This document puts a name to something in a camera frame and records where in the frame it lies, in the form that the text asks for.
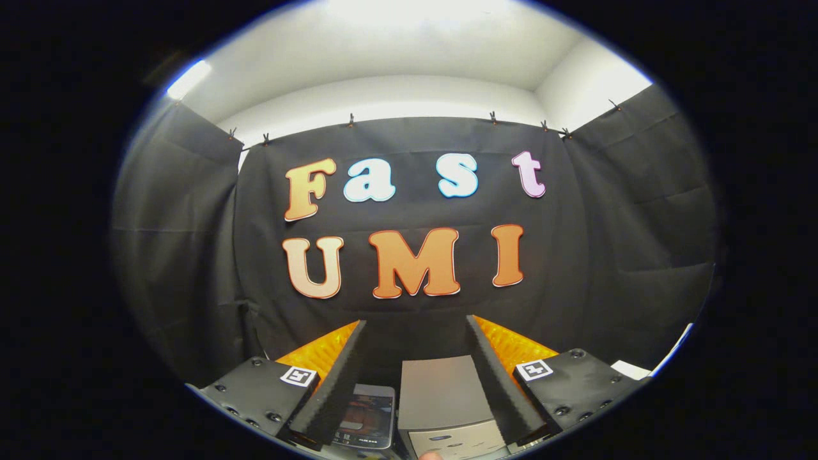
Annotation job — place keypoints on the grey appliance with control panel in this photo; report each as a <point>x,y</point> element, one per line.
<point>441,390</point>

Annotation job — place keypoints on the ceiling light panel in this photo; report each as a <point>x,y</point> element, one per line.
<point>422,7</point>
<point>189,79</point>

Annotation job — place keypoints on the black backdrop cloth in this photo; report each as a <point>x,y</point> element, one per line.
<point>575,255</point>

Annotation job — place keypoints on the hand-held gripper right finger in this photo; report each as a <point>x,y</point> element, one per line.
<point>495,383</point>

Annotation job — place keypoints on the washing machine with glass lid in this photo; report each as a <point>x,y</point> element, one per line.
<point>374,415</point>

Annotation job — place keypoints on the row of black cloth clips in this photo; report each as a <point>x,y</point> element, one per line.
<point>351,120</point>

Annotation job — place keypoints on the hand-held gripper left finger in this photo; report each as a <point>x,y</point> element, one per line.
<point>335,383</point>

